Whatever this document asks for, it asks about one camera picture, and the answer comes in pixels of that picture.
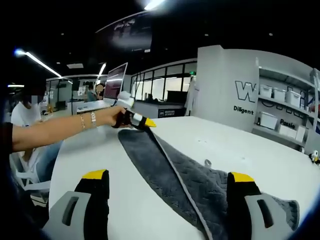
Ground grey towel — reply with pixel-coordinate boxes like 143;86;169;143
117;127;301;240

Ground black flat monitor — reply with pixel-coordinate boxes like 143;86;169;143
166;90;189;101

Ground person's left hand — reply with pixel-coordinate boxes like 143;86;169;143
109;106;132;129

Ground dark-front counter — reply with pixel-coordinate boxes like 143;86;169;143
133;99;188;120

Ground bright computer monitor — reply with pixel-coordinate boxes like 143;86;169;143
102;62;129;106

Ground ceiling light strip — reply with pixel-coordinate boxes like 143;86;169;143
14;49;63;78
96;62;107;81
143;0;166;11

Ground black-framed glass windows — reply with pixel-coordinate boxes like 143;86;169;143
130;61;198;101

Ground white chair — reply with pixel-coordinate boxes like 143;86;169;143
9;151;52;201

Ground hanging white coat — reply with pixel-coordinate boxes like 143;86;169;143
186;74;201;117

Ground hanging ceiling screen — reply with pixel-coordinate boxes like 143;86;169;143
94;12;154;53

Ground grey metal shelf unit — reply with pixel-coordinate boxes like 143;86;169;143
252;57;320;153

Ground yellow white device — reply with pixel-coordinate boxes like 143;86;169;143
308;151;320;165

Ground group of white storage bins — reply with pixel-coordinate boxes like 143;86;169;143
259;84;320;141

